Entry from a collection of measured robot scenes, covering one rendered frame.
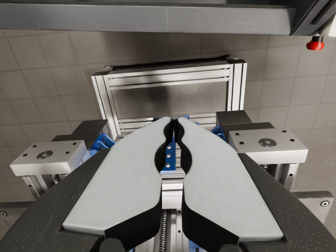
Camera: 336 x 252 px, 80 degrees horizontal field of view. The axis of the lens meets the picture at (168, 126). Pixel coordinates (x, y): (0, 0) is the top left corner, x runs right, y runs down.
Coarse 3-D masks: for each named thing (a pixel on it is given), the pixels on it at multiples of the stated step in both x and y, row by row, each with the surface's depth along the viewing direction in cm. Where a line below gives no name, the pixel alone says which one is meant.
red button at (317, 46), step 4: (312, 36) 47; (316, 36) 46; (320, 36) 46; (312, 40) 47; (316, 40) 47; (320, 40) 47; (308, 44) 48; (312, 44) 47; (316, 44) 46; (320, 44) 46; (324, 44) 47; (308, 48) 48; (312, 48) 47; (316, 48) 47; (320, 48) 47
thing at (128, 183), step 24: (168, 120) 11; (120, 144) 9; (144, 144) 9; (168, 144) 12; (120, 168) 8; (144, 168) 8; (96, 192) 7; (120, 192) 7; (144, 192) 7; (72, 216) 6; (96, 216) 6; (120, 216) 6; (144, 216) 6; (120, 240) 6; (144, 240) 7
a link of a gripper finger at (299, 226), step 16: (256, 176) 8; (272, 176) 8; (272, 192) 7; (288, 192) 7; (272, 208) 6; (288, 208) 6; (304, 208) 6; (288, 224) 6; (304, 224) 6; (320, 224) 6; (272, 240) 6; (288, 240) 5; (304, 240) 5; (320, 240) 5
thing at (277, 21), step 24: (0, 0) 33; (24, 0) 33; (48, 0) 33; (0, 24) 35; (24, 24) 35; (48, 24) 34; (72, 24) 34; (96, 24) 34; (120, 24) 34; (144, 24) 34; (168, 24) 34; (192, 24) 34; (216, 24) 33; (240, 24) 33; (264, 24) 33; (288, 24) 33
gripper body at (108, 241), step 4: (104, 240) 5; (108, 240) 5; (112, 240) 5; (116, 240) 5; (100, 244) 5; (104, 244) 5; (108, 244) 5; (112, 244) 5; (116, 244) 5; (120, 244) 5; (224, 244) 5; (228, 244) 5; (232, 244) 5; (100, 248) 5; (104, 248) 5; (108, 248) 5; (112, 248) 5; (116, 248) 5; (120, 248) 5; (220, 248) 5; (224, 248) 5; (228, 248) 5; (232, 248) 5; (236, 248) 5; (240, 248) 5
